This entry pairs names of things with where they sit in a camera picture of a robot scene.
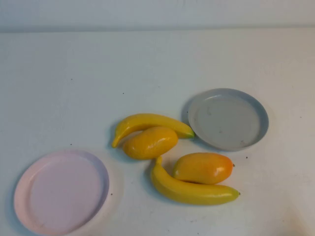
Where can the yellow banana with green tip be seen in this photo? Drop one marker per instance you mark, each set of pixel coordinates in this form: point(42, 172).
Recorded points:
point(147, 120)

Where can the pink round plate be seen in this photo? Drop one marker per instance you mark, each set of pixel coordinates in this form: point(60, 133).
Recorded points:
point(61, 194)

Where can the grey round plate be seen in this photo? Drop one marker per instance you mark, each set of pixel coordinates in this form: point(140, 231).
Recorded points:
point(226, 120)

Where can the orange blushed yellow mango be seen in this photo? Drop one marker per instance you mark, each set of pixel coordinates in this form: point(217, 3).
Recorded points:
point(201, 168)

